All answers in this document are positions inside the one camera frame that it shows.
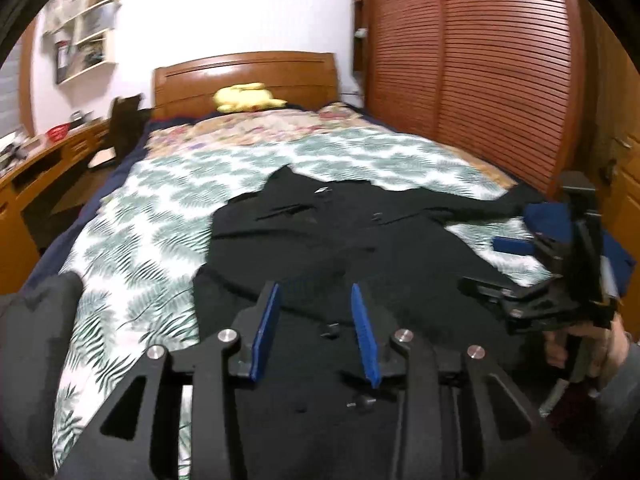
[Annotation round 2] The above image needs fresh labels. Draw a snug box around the grey desk clutter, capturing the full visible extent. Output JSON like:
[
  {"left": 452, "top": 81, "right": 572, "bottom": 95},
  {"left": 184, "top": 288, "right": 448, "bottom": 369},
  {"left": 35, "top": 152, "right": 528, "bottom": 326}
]
[{"left": 0, "top": 130, "right": 43, "bottom": 168}]

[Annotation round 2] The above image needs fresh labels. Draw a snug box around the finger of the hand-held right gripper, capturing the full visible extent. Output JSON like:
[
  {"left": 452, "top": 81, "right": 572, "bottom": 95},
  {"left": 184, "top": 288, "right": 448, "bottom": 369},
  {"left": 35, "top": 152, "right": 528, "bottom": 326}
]
[
  {"left": 492, "top": 235, "right": 556, "bottom": 263},
  {"left": 459, "top": 276, "right": 551, "bottom": 313}
]

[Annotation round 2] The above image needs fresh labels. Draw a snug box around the wooden desk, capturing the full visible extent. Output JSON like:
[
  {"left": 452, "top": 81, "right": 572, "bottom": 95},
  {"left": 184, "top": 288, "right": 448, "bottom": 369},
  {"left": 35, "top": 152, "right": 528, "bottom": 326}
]
[{"left": 0, "top": 117, "right": 113, "bottom": 296}]

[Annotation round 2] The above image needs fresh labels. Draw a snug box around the floral bed sheet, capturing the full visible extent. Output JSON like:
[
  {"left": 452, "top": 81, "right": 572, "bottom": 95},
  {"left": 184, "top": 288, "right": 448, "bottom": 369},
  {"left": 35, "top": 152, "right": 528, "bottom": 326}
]
[{"left": 147, "top": 102, "right": 401, "bottom": 161}]

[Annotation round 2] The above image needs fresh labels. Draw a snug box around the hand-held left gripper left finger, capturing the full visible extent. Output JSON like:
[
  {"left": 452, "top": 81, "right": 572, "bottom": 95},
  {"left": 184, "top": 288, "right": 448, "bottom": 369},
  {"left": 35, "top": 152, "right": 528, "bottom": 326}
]
[{"left": 57, "top": 281, "right": 282, "bottom": 480}]

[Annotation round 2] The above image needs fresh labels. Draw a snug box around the wooden cabinet door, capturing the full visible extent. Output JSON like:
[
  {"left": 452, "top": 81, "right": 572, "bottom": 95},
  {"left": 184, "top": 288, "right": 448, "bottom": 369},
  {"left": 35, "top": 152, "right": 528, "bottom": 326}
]
[{"left": 580, "top": 5, "right": 640, "bottom": 241}]

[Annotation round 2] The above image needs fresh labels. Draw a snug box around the wooden bed headboard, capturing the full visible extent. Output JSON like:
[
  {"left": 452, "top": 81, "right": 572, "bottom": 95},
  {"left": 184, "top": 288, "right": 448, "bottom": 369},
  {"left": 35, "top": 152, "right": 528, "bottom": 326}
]
[{"left": 152, "top": 51, "right": 342, "bottom": 120}]

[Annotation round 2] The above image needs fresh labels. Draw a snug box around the wooden louvered wardrobe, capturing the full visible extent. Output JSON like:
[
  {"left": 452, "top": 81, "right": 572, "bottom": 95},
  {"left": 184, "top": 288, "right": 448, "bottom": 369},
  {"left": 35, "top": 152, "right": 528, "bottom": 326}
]
[{"left": 364, "top": 0, "right": 586, "bottom": 201}]

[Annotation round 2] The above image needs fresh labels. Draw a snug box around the blue cloth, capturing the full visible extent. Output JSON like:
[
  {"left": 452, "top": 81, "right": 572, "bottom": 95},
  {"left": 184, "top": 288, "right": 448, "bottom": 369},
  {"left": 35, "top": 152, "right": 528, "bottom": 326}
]
[{"left": 522, "top": 202, "right": 632, "bottom": 293}]

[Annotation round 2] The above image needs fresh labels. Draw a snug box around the person's right forearm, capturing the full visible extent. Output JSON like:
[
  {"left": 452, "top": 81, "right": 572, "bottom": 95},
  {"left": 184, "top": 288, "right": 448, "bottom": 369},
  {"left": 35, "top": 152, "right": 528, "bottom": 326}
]
[{"left": 592, "top": 340, "right": 640, "bottom": 466}]

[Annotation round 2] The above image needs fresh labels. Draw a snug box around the person's right hand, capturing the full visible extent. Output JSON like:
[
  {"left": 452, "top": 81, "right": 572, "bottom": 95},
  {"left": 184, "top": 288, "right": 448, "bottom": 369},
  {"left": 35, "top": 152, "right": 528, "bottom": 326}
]
[{"left": 544, "top": 319, "right": 632, "bottom": 393}]

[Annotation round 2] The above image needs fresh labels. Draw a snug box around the white wall shelf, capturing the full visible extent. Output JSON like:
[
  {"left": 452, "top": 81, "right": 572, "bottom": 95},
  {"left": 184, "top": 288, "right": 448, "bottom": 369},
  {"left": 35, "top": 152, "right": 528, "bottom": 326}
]
[{"left": 42, "top": 0, "right": 122, "bottom": 85}]

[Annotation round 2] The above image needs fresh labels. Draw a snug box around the black garment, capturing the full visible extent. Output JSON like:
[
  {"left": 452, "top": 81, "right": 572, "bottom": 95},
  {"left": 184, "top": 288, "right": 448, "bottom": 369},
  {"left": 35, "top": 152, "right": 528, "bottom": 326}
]
[{"left": 192, "top": 164, "right": 566, "bottom": 480}]

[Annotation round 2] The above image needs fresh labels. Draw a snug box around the black chair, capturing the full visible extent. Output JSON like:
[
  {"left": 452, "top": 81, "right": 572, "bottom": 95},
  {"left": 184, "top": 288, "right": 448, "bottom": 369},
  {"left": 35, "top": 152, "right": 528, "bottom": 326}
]
[{"left": 87, "top": 94, "right": 153, "bottom": 170}]

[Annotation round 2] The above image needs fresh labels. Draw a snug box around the bed with leaf-print cover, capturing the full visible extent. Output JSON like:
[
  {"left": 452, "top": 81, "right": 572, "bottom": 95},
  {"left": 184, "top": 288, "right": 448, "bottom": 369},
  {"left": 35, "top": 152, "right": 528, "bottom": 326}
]
[{"left": 52, "top": 127, "right": 556, "bottom": 476}]

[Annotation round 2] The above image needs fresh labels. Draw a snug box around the wooden open shelf unit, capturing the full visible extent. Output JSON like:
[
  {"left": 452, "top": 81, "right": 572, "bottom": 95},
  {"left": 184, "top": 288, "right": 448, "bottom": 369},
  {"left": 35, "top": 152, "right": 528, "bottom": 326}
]
[{"left": 351, "top": 0, "right": 372, "bottom": 107}]

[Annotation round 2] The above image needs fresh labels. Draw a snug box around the dark grey pillow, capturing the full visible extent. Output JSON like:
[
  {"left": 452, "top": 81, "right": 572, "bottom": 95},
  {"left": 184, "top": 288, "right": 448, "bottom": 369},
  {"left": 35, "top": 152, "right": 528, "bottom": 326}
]
[{"left": 0, "top": 274, "right": 85, "bottom": 476}]

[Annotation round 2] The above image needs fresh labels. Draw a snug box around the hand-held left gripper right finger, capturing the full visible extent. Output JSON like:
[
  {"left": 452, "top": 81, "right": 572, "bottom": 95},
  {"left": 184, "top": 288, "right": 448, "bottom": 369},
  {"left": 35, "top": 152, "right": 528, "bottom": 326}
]
[{"left": 351, "top": 283, "right": 591, "bottom": 480}]

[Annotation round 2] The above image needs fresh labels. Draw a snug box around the yellow plush toy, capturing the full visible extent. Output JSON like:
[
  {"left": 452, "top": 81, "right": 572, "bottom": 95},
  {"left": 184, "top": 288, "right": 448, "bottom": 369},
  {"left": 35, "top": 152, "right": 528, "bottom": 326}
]
[{"left": 212, "top": 81, "right": 288, "bottom": 113}]

